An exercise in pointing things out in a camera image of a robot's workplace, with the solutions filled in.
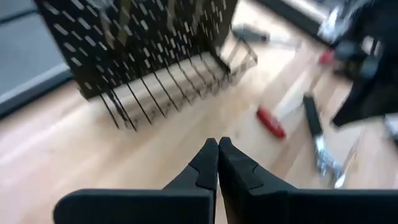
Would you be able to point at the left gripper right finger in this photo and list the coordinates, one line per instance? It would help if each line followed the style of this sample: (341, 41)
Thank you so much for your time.
(264, 202)

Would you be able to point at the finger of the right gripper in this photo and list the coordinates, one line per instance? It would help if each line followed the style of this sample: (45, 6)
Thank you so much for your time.
(373, 96)

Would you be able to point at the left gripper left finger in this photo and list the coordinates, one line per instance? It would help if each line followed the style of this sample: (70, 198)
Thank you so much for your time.
(186, 199)

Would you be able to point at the black metal pegboard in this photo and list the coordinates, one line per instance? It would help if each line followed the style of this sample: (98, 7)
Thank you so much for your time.
(87, 90)

